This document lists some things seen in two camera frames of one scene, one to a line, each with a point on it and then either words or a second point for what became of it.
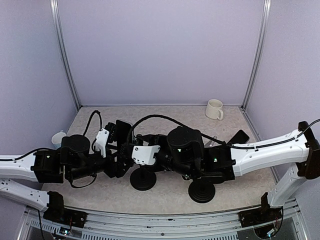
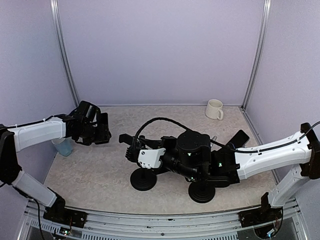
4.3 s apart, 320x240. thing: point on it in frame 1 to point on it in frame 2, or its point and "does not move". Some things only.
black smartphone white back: [124, 133] to [103, 136]
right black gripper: [152, 139] does not move
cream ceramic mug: [213, 109] does not move
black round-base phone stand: [142, 179] does not move
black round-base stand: [201, 192] does not move
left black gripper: [119, 170] to [87, 141]
